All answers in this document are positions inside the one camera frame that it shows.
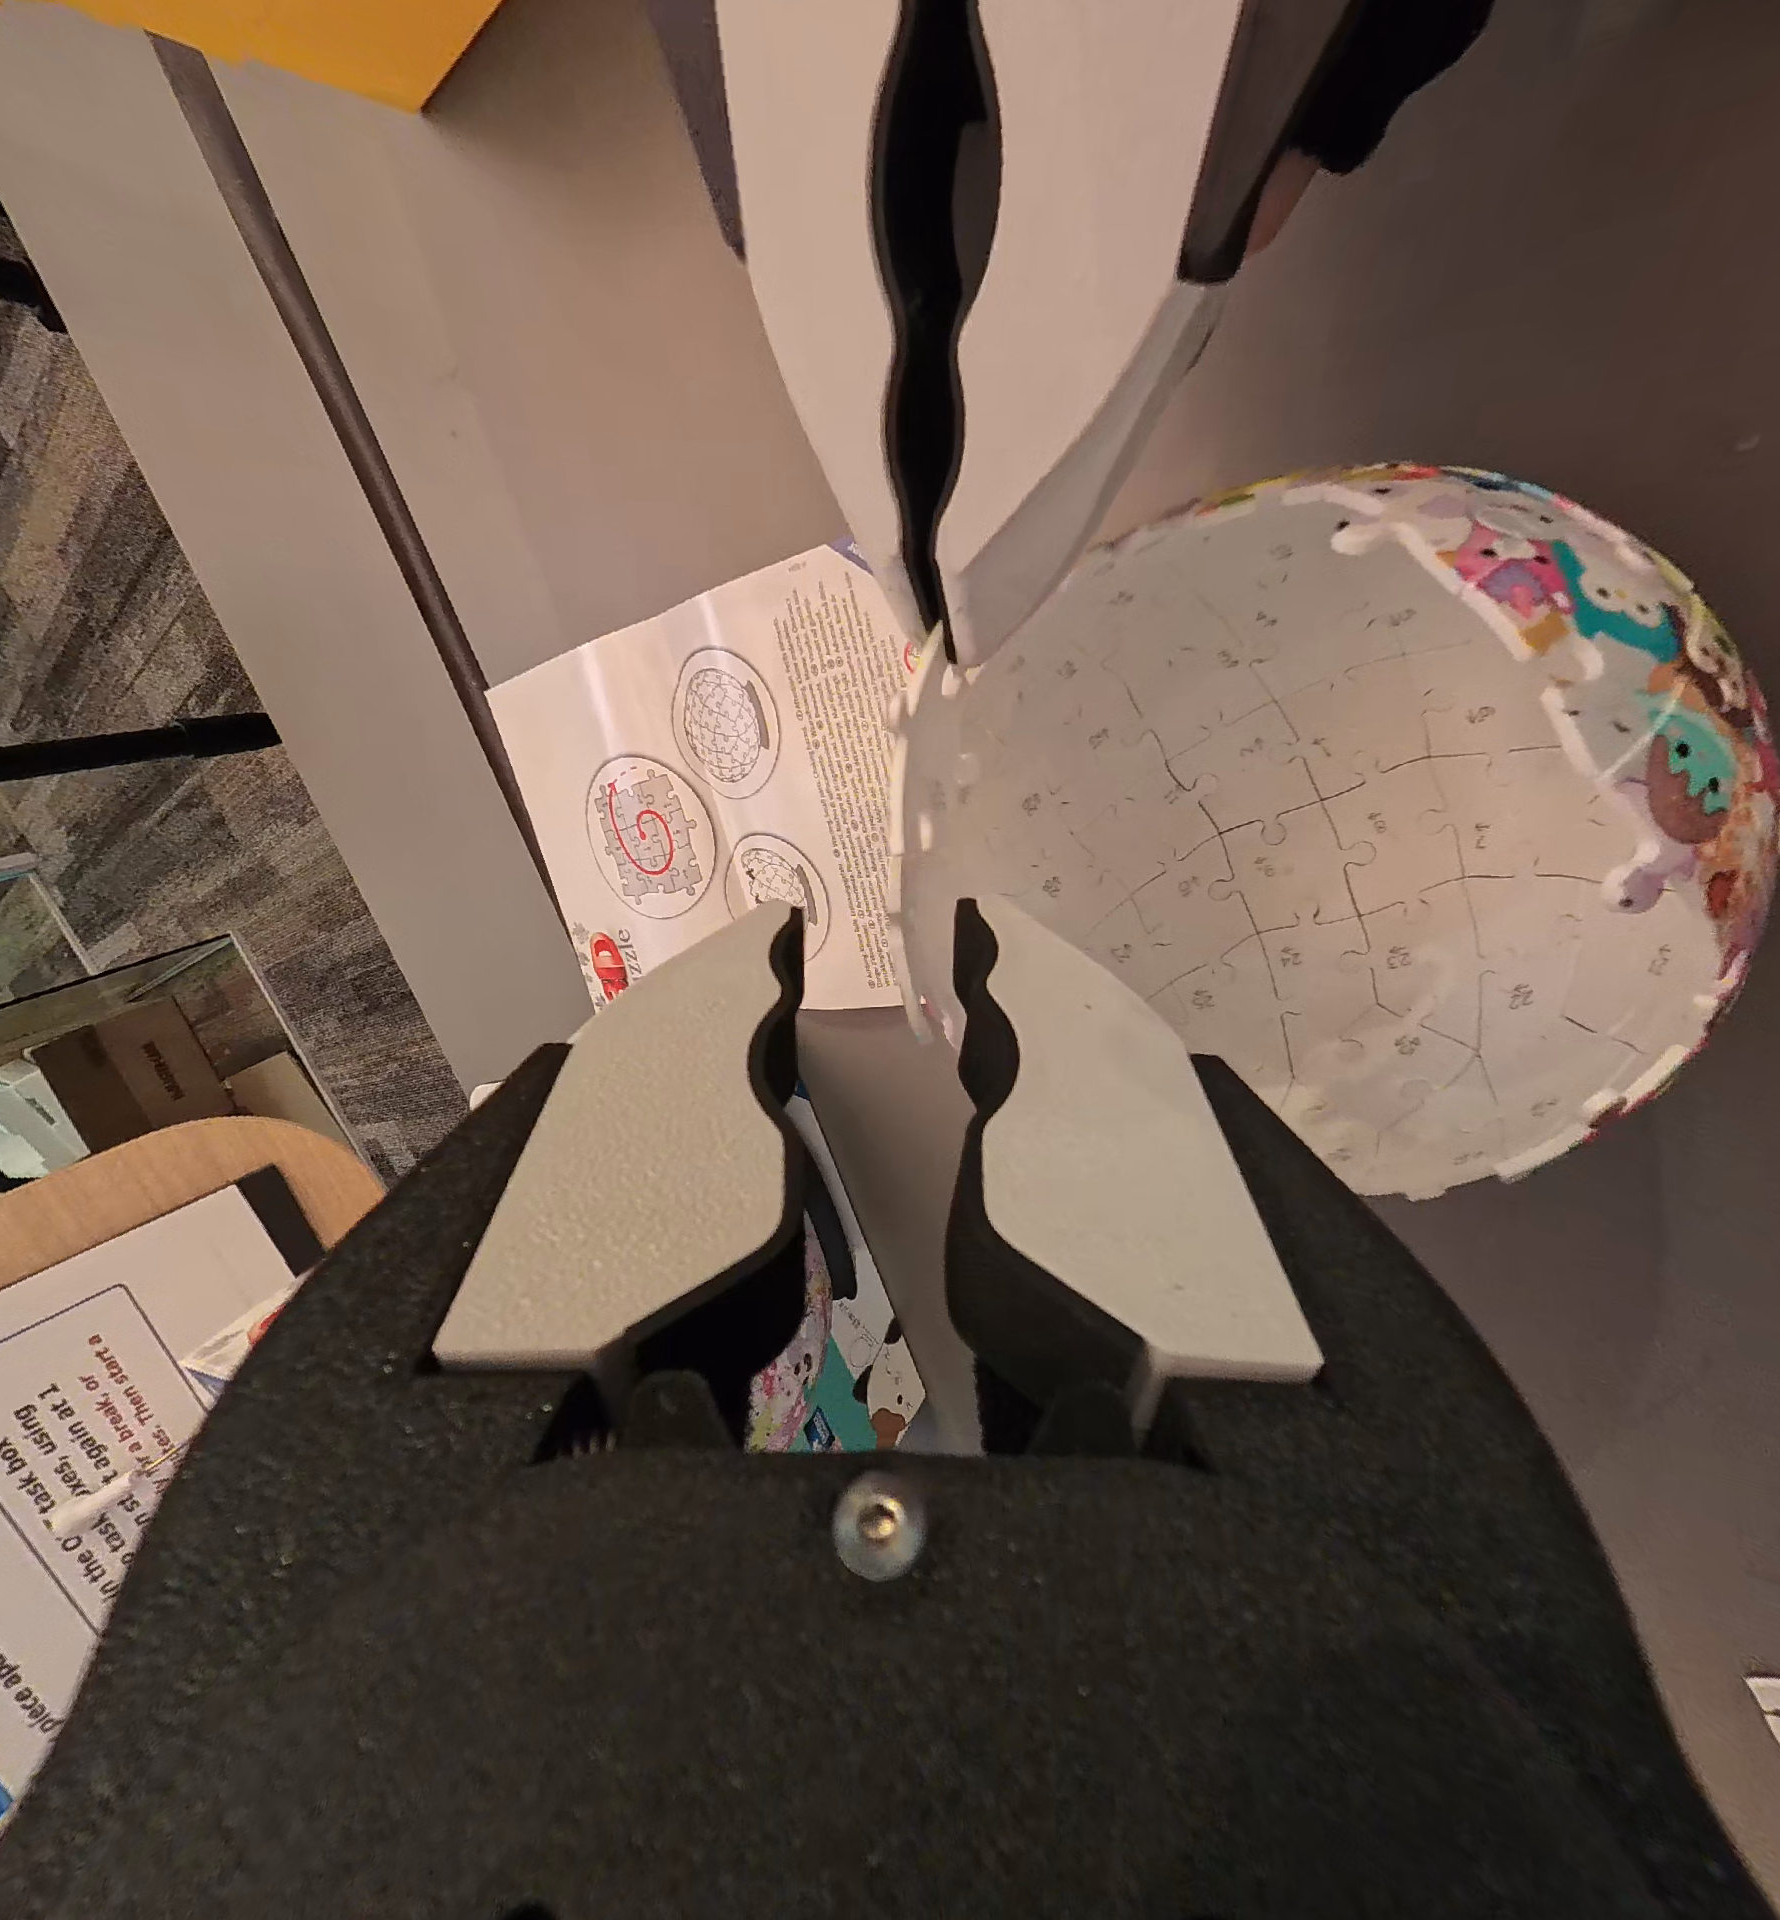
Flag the yellow plastic bin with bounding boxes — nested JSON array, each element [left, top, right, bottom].
[[0, 0, 509, 115]]

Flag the colourful puzzle ball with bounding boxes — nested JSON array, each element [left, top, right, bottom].
[[889, 466, 1780, 1203]]

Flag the glass partition panel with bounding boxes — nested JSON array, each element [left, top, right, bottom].
[[0, 856, 308, 1059]]

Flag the stack of white boxes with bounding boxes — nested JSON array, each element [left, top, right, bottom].
[[0, 1050, 89, 1188]]

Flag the folded instruction leaflet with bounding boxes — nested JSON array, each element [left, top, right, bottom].
[[486, 538, 933, 1014]]

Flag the white sign board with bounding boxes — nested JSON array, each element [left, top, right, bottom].
[[0, 1119, 389, 1920]]

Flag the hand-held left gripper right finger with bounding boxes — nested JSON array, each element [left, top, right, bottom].
[[945, 897, 1327, 1385]]

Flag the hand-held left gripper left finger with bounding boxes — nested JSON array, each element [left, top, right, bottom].
[[432, 905, 812, 1375]]

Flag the cardboard box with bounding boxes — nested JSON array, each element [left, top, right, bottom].
[[26, 1006, 254, 1157]]

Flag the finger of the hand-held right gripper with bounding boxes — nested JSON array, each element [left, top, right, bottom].
[[713, 0, 967, 640], [930, 0, 1252, 665]]

